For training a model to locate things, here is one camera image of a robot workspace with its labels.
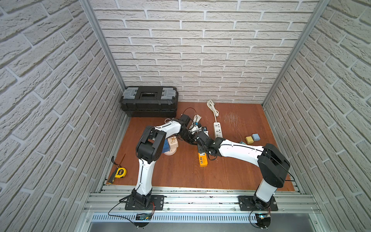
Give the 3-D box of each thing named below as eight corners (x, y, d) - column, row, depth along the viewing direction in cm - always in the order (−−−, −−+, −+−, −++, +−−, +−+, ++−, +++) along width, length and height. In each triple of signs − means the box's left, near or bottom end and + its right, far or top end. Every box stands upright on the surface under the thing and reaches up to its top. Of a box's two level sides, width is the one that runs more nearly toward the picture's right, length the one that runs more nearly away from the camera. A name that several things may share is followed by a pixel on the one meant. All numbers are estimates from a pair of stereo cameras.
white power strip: (215, 137, 101) (215, 135, 99) (213, 124, 108) (214, 121, 106) (222, 137, 101) (222, 135, 99) (220, 124, 108) (220, 122, 106)
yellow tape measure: (110, 183, 81) (108, 182, 80) (115, 168, 87) (113, 167, 85) (123, 183, 82) (122, 182, 80) (127, 168, 87) (126, 167, 85)
